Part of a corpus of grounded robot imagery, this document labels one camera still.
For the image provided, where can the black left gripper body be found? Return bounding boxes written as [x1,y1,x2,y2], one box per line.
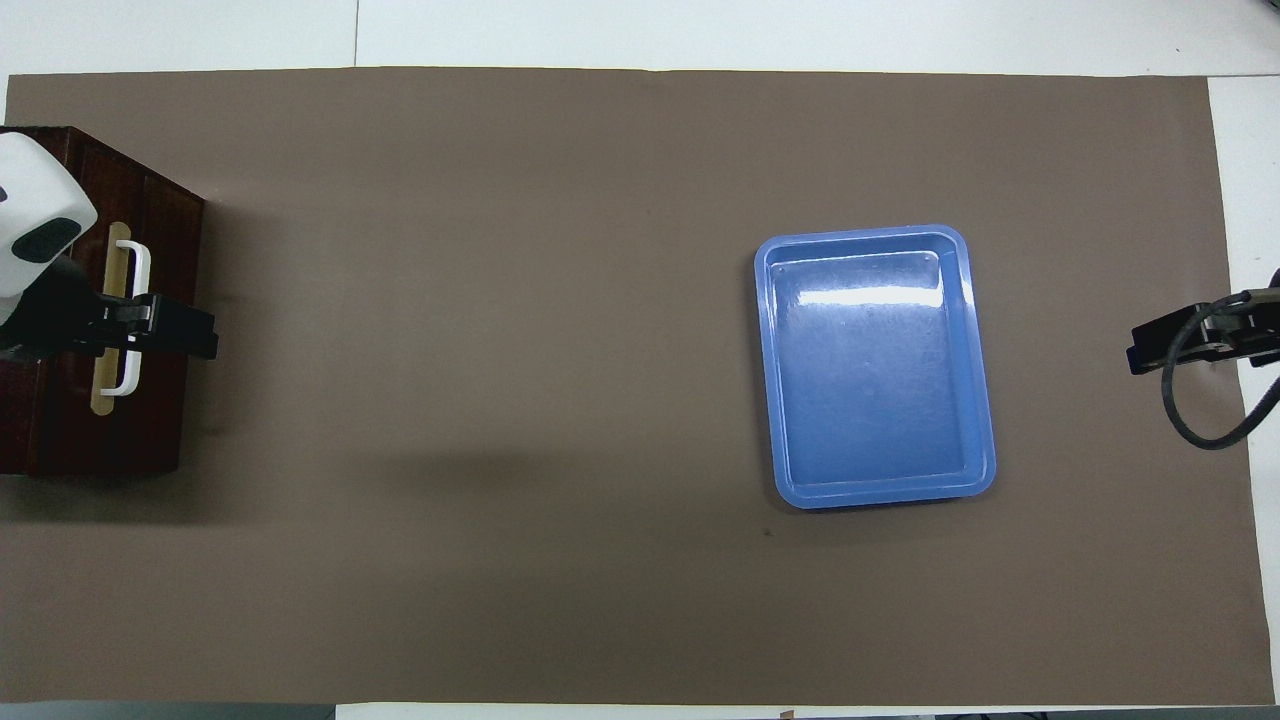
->
[0,254,106,362]

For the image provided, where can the wooden drawer with white handle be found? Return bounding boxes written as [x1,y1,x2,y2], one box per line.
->
[38,135,153,474]

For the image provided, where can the dark wooden cabinet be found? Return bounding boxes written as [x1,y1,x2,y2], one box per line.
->
[0,125,207,477]

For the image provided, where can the blue plastic tray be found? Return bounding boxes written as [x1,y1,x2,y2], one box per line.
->
[753,224,998,511]

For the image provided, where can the brown table mat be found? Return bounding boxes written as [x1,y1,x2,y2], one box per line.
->
[0,66,1277,707]

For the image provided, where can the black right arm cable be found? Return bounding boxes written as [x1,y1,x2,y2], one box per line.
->
[1160,262,1280,452]

